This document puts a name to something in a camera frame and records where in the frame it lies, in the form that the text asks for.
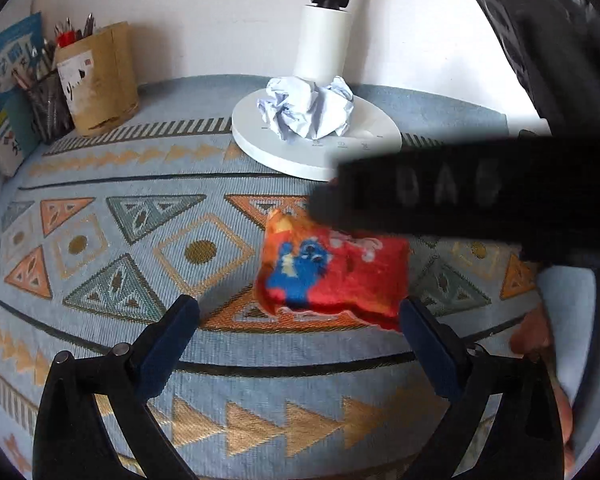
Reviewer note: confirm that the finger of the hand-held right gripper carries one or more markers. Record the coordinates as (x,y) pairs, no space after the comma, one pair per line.
(337,200)

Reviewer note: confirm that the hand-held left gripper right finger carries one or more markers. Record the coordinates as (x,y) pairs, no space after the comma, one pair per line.
(430,355)

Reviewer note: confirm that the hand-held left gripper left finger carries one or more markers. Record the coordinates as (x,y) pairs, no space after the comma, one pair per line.
(170,347)

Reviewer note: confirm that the red cartoon print cloth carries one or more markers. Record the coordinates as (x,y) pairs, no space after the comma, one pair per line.
(350,280)

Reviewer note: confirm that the person's right forearm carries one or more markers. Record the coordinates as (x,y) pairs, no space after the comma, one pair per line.
(570,320)

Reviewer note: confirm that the person's right hand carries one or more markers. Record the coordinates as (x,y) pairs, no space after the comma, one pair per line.
(530,335)

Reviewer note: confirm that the crumpled white paper ball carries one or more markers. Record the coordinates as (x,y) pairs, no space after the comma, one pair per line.
(300,110)

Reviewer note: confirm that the patterned blue table mat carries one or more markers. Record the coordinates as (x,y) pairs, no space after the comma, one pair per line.
(300,375)

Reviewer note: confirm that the white lamp stand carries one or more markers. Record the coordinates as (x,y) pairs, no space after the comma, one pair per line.
(325,35)

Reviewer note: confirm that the brown cardboard container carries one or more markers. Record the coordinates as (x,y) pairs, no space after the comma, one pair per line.
(100,85)

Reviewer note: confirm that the black mesh pen holder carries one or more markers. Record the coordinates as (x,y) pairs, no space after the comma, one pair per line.
(50,110)

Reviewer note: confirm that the blue picture book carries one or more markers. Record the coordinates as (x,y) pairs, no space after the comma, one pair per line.
(5,85)

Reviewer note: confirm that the bunch of red-capped pens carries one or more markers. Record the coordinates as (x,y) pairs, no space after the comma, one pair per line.
(72,32)

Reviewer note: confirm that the bunch of pencils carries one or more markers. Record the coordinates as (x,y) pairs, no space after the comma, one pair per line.
(32,65)

